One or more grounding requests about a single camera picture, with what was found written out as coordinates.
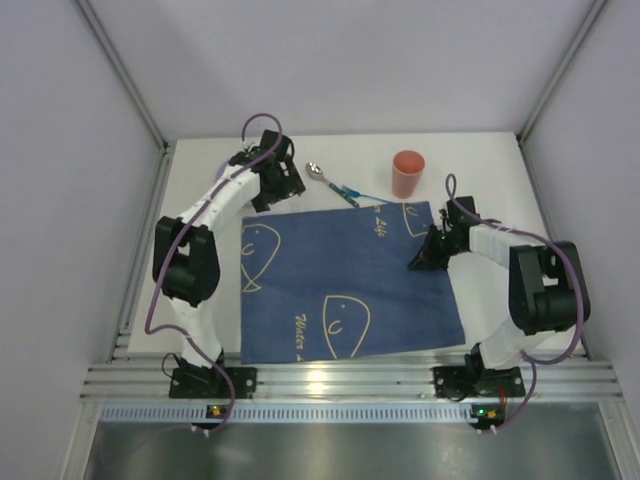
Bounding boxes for orange plastic cup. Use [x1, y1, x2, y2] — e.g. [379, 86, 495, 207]
[392, 150, 426, 199]

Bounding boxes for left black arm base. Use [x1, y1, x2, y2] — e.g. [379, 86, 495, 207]
[168, 365, 258, 399]

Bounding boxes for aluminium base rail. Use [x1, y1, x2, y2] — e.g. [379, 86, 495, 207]
[80, 352, 622, 403]

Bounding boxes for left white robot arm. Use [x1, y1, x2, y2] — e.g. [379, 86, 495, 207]
[144, 130, 306, 368]

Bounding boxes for blue plastic fork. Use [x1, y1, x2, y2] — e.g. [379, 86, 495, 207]
[341, 185, 388, 203]

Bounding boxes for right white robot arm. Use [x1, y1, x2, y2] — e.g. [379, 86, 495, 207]
[408, 196, 591, 375]

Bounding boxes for aluminium frame post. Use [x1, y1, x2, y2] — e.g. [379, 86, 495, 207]
[515, 0, 614, 146]
[69, 0, 171, 151]

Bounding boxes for purple plastic plate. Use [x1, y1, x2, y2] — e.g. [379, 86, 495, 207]
[214, 162, 227, 184]

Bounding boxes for perforated cable tray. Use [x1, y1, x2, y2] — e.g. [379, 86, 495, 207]
[100, 402, 504, 427]

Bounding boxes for left aluminium frame post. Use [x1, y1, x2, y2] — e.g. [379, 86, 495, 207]
[69, 0, 171, 151]

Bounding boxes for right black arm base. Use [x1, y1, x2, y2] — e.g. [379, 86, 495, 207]
[432, 348, 525, 402]

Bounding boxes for right aluminium frame post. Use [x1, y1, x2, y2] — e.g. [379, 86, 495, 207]
[515, 0, 614, 146]

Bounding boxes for metal spoon patterned handle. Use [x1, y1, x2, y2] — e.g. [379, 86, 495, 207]
[305, 162, 360, 208]

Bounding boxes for blue fish-print cloth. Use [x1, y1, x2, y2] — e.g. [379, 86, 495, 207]
[240, 202, 465, 364]

